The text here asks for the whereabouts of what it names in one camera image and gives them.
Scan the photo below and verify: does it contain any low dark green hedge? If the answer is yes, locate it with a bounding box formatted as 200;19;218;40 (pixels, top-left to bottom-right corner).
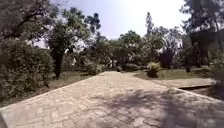
120;62;142;73

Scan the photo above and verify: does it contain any pale green bush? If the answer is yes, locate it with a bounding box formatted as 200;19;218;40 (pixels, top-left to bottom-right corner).
84;61;107;77

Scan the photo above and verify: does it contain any row of trees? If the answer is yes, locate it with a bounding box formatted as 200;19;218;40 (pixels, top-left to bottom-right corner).
99;11;188;72

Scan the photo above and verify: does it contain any grey-red brick paved path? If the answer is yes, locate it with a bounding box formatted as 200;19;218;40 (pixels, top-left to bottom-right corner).
0;70;224;128

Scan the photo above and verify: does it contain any small yellow-green bush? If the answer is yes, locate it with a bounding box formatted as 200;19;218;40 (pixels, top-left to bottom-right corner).
146;61;163;79

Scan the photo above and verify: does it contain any grass ground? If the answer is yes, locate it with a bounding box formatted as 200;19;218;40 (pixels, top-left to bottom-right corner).
132;67;215;81
0;69;98;108

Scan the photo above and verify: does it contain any tall dark-trunked tree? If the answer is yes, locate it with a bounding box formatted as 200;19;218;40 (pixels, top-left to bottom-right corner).
44;7;103;80

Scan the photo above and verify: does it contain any large drooping tree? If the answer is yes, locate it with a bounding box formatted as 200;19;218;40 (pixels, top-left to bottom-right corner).
180;0;224;73

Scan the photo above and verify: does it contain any large tree with bare branches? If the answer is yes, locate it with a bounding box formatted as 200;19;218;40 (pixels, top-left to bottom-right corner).
0;0;60;44

